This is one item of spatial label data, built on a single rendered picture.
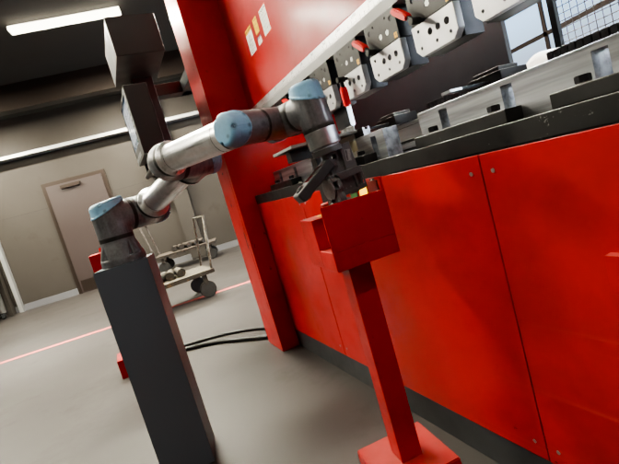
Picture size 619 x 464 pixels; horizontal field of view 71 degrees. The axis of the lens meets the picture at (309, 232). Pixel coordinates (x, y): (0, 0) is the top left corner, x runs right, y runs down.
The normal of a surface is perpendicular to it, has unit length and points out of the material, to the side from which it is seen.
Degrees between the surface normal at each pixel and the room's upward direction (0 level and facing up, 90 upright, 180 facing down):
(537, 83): 90
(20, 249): 90
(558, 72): 90
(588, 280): 90
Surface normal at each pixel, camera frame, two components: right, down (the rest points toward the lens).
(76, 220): 0.23, 0.05
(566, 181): -0.87, 0.29
